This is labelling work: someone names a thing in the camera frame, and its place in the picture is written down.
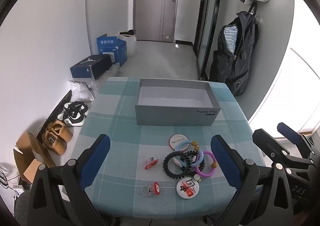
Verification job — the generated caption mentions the blue carton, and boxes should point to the blue carton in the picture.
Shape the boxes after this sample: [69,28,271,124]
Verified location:
[96,33,127,67]

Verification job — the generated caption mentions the grey fabric chair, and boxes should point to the grey fabric chair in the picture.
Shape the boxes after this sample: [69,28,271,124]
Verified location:
[14,191,34,226]

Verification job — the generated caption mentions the clear ring with red top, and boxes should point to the clear ring with red top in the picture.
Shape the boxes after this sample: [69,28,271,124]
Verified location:
[143,182,160,197]

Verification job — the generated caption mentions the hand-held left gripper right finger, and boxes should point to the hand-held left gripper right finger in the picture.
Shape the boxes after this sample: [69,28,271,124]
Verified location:
[210,134,295,226]

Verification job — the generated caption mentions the grey cardboard box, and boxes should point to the grey cardboard box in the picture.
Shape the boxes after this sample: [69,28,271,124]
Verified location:
[135,78,221,126]

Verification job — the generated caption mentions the checked blue tablecloth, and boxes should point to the checked blue tablecloth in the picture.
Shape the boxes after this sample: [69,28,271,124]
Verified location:
[82,76,265,219]

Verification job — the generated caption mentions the black white sneaker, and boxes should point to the black white sneaker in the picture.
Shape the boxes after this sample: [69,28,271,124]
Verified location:
[62,110,87,126]
[64,101,88,116]

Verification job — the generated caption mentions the red rimmed round badge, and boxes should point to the red rimmed round badge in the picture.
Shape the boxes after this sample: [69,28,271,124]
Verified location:
[169,134,192,151]

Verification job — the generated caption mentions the black tripod stand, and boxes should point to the black tripod stand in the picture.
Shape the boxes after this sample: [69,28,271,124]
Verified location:
[200,0,225,82]

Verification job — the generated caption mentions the red hair clip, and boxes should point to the red hair clip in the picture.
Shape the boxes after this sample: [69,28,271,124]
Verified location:
[144,158,159,169]

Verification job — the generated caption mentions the open brown cardboard box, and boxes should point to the open brown cardboard box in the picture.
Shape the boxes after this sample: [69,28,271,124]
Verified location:
[14,131,57,184]

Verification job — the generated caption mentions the grey door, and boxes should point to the grey door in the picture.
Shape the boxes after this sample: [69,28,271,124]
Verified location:
[135,0,180,42]

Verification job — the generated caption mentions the black cables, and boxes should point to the black cables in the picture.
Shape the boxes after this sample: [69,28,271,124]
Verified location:
[0,163,16,191]

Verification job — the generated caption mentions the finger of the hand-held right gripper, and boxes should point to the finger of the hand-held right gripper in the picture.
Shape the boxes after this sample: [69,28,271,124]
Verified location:
[277,122,316,151]
[252,128,314,166]

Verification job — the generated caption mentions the black framed glass door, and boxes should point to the black framed glass door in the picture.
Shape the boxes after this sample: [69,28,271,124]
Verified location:
[194,0,224,80]

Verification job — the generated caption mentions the tan shoe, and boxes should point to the tan shoe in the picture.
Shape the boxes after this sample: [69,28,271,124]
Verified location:
[46,120,73,141]
[41,128,67,155]

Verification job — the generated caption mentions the purple ring bracelet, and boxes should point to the purple ring bracelet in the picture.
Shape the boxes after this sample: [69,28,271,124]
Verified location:
[194,150,217,179]

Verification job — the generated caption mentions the black flat board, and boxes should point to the black flat board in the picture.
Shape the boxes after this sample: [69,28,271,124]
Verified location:
[36,90,73,139]

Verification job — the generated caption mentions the dark blue shoe box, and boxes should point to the dark blue shoe box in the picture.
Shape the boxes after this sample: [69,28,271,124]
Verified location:
[70,54,113,80]

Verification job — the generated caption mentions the black backpack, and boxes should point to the black backpack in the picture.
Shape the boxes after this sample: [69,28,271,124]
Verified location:
[209,11,259,97]

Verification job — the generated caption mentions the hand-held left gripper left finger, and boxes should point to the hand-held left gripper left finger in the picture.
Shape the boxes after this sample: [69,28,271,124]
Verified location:
[26,133,111,226]

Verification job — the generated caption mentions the white badge with red print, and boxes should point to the white badge with red print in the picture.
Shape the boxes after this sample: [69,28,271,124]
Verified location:
[176,177,202,199]

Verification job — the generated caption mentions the striped shirt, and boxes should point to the striped shirt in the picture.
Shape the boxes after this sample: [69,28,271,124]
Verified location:
[223,25,238,54]

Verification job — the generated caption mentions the light blue ring bracelet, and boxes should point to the light blue ring bracelet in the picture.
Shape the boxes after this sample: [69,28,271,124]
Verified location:
[174,140,203,170]

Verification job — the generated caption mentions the black spiral hair tie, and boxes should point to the black spiral hair tie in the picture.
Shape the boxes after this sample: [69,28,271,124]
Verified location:
[163,150,206,179]

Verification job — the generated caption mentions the white sack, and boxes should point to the white sack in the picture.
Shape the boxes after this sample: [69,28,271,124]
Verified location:
[117,30,137,58]

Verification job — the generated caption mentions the white plastic bags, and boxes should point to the white plastic bags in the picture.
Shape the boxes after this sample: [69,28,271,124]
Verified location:
[69,80,97,103]

